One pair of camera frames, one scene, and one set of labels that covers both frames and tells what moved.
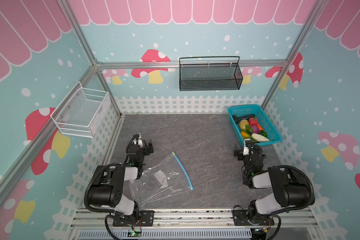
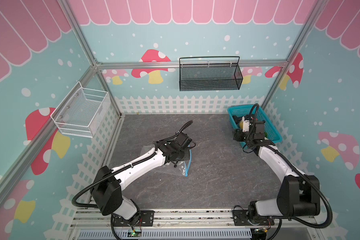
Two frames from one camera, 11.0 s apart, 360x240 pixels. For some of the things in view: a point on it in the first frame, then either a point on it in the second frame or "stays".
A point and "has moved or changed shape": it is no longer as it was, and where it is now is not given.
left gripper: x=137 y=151 → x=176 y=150
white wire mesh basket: x=82 y=111 stays
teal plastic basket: x=266 y=123 stays
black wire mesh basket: x=211 y=76 stays
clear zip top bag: x=162 y=180 has moved or changed shape
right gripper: x=240 y=153 → x=238 y=133
